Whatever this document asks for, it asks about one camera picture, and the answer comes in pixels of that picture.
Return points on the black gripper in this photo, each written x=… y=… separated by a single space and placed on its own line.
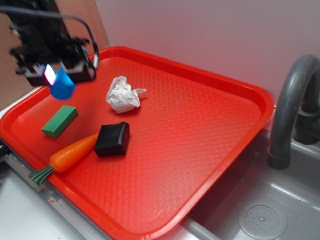
x=43 y=41

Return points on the blue plastic bottle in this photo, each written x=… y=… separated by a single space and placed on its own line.
x=63 y=87

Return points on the green rectangular block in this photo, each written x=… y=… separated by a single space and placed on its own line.
x=59 y=121

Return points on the crumpled white paper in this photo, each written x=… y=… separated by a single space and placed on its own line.
x=121 y=97

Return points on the black rectangular block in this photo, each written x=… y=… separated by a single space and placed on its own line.
x=113 y=139

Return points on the orange toy carrot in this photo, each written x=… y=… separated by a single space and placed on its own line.
x=65 y=158

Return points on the red plastic tray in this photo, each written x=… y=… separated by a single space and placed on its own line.
x=190 y=127

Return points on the grey toy sink basin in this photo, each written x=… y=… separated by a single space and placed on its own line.
x=252 y=201

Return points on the grey toy faucet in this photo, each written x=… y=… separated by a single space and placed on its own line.
x=297 y=114

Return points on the metal rail edge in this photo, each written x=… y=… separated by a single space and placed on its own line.
x=36 y=213

